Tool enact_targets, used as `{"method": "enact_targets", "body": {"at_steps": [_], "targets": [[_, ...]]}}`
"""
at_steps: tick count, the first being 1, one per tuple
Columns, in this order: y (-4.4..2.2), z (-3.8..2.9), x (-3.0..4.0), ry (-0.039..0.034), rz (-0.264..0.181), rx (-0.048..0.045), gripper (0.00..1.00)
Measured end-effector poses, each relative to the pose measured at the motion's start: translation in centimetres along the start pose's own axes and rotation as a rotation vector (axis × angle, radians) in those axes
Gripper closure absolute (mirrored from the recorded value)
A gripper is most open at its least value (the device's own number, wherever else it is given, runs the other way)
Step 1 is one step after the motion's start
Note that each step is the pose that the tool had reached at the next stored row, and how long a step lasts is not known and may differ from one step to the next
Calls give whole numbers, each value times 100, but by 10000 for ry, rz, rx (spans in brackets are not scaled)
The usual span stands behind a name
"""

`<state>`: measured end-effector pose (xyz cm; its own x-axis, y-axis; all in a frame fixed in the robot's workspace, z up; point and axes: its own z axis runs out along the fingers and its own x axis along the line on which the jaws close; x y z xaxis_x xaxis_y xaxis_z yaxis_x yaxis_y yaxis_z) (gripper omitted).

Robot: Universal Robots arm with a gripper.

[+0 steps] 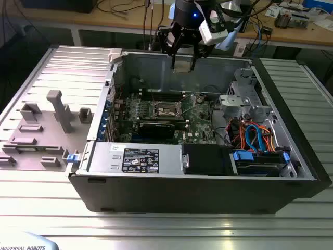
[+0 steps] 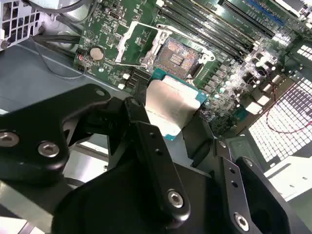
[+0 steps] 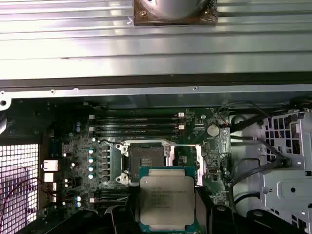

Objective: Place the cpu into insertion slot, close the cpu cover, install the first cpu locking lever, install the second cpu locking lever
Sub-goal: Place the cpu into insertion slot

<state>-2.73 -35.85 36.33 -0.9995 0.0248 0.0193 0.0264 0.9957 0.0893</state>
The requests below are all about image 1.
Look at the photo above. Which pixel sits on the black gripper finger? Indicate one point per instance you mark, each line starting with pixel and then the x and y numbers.
pixel 199 50
pixel 161 39

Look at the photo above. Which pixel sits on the silver CPU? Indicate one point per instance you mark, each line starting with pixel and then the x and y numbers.
pixel 183 67

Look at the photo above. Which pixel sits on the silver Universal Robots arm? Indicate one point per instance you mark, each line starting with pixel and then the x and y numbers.
pixel 226 41

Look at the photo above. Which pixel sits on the black RAM slot bank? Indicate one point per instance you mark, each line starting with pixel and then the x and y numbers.
pixel 166 119
pixel 164 95

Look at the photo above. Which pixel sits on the CPU socket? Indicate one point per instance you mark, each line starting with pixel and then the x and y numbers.
pixel 166 109

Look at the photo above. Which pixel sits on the CPU cooler heatsink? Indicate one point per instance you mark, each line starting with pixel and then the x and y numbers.
pixel 282 20

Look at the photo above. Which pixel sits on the blue expansion slot clips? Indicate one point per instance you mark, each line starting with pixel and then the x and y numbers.
pixel 104 120

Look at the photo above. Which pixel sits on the white label card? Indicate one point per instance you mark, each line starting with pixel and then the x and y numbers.
pixel 240 49

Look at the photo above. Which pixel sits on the silver metal drive cage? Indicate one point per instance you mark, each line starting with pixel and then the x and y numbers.
pixel 230 102

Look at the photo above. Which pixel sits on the small black box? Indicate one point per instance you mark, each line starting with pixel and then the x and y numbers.
pixel 267 30

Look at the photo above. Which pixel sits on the green motherboard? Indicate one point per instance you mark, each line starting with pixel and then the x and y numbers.
pixel 197 122

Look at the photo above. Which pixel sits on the white paper sheet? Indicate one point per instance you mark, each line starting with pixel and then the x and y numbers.
pixel 272 11

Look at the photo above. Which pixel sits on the wooden desk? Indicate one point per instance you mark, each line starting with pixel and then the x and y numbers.
pixel 78 18

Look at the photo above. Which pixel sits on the black graphics card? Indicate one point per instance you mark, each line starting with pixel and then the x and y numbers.
pixel 156 130

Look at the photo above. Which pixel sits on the grey electronic device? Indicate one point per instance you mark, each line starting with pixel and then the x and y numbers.
pixel 299 20

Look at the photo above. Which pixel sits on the black monitor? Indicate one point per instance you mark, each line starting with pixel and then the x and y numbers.
pixel 57 5

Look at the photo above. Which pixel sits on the hard disk in blue carrier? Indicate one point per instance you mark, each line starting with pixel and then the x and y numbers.
pixel 243 156

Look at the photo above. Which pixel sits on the grey parts rack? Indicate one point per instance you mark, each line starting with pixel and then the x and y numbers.
pixel 62 112

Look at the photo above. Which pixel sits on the silver power supply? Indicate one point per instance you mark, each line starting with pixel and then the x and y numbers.
pixel 109 159

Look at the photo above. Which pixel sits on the black open PC case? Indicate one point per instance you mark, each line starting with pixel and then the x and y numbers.
pixel 182 195

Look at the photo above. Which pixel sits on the blue case latch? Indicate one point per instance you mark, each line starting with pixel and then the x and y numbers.
pixel 72 158

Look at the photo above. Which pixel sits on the green RAM stick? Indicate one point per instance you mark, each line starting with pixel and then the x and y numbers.
pixel 39 149

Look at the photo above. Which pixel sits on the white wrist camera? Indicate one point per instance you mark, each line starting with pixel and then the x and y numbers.
pixel 213 28

